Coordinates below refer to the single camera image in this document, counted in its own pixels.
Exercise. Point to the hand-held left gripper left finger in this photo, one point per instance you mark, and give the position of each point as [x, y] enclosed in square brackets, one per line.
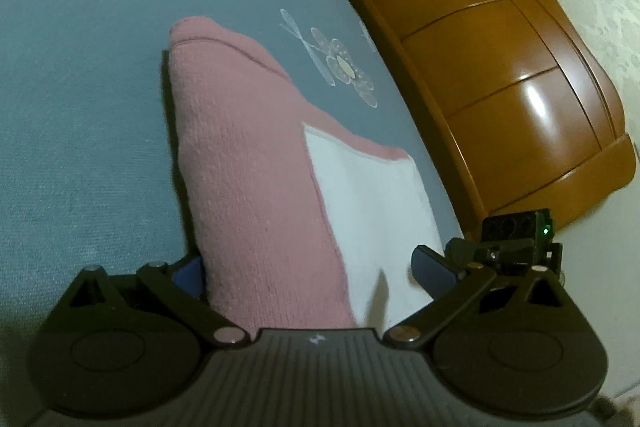
[187, 277]

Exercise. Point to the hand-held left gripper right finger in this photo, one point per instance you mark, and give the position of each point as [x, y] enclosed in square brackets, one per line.
[435, 272]

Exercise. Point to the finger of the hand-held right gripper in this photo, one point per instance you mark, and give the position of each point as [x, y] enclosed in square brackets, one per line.
[462, 251]

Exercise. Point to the pink and white knit sweater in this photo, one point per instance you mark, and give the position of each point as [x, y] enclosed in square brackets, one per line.
[240, 182]

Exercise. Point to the wooden bed headboard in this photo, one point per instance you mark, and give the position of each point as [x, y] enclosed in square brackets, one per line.
[500, 82]

